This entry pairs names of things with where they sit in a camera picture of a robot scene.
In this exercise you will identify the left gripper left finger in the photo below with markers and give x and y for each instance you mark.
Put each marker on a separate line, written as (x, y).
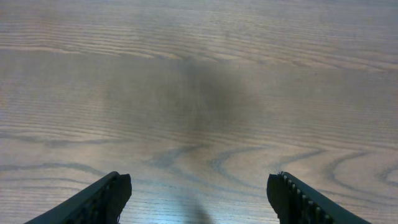
(100, 203)

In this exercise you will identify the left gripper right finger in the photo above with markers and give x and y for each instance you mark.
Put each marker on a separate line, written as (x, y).
(295, 202)

